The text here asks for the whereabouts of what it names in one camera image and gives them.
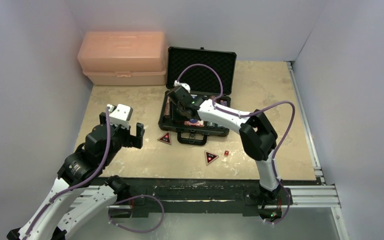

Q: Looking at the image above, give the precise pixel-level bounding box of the brown lower chip stack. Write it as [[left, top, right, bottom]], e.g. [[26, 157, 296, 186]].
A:
[[163, 99, 171, 120]]

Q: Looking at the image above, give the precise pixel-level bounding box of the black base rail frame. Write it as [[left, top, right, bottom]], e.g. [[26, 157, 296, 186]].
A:
[[111, 177, 293, 221]]

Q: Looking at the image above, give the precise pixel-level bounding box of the purple chip stack in case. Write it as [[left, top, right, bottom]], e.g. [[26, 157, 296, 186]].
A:
[[219, 100, 228, 107]]

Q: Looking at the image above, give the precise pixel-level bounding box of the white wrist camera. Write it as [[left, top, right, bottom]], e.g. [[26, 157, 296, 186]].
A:
[[107, 104, 133, 130], [174, 80, 191, 94]]

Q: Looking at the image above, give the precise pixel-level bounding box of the red triangular dealer button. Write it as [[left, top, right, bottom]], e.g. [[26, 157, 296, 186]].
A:
[[157, 132, 172, 145]]

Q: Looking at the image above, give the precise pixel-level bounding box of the grey poker chip stack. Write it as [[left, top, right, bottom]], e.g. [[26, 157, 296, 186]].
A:
[[206, 121, 216, 129]]

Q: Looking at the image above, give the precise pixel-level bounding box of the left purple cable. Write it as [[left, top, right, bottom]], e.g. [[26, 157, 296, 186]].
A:
[[23, 105, 113, 238]]

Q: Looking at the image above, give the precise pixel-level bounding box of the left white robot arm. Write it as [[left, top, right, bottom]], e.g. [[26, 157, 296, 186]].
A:
[[6, 120, 145, 240]]

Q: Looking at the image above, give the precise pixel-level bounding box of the black poker set case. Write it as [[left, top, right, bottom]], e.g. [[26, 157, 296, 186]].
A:
[[158, 46, 237, 146]]

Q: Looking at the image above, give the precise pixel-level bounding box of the pink plastic storage box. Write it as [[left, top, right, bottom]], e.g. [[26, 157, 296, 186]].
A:
[[77, 31, 169, 86]]

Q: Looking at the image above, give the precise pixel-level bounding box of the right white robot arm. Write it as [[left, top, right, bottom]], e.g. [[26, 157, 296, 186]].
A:
[[167, 86, 281, 204]]

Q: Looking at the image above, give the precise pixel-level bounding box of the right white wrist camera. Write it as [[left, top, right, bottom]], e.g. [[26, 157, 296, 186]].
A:
[[174, 80, 191, 94]]

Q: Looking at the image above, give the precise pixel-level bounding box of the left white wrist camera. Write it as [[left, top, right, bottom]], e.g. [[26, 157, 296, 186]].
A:
[[107, 104, 133, 130]]

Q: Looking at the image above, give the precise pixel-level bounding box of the red card deck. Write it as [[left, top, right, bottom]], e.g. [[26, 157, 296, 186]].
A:
[[184, 119, 205, 127]]

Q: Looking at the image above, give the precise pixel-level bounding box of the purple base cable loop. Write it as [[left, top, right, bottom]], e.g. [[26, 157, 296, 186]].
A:
[[108, 193, 165, 234]]

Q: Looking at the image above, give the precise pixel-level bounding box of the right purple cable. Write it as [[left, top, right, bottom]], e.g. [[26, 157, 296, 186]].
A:
[[176, 63, 296, 193]]

